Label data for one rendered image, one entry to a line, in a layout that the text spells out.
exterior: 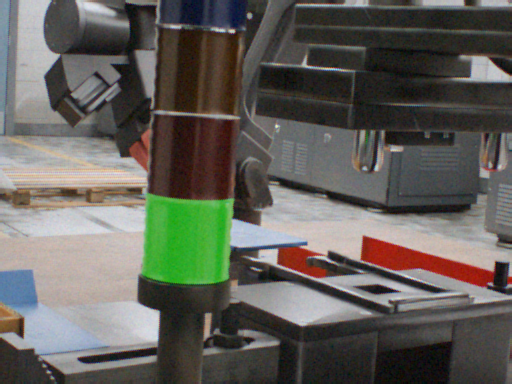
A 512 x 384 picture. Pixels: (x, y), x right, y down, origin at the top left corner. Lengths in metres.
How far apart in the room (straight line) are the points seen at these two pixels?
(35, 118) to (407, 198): 5.67
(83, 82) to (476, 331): 0.42
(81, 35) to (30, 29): 11.12
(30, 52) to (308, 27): 11.38
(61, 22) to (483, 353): 0.48
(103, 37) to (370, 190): 6.88
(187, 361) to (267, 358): 0.18
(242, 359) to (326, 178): 7.63
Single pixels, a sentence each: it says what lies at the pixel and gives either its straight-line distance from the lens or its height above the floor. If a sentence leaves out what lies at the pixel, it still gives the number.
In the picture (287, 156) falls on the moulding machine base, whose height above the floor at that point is 0.29.
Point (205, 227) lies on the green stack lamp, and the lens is 0.41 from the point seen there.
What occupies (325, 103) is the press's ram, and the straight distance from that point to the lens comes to 0.63.
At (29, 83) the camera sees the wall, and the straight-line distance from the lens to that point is 12.06.
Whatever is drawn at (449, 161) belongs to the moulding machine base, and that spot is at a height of 0.42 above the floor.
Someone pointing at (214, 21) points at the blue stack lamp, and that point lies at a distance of 0.40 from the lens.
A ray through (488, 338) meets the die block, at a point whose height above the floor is 0.96.
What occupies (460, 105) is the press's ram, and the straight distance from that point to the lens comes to 0.67.
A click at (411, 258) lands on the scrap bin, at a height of 0.95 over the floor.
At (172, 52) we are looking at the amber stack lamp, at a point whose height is 1.14.
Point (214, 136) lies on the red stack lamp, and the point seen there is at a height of 1.11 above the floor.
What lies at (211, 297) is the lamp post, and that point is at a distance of 0.42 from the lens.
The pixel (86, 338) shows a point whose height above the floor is 0.92.
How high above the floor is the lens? 1.15
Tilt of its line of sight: 8 degrees down
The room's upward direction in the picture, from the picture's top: 4 degrees clockwise
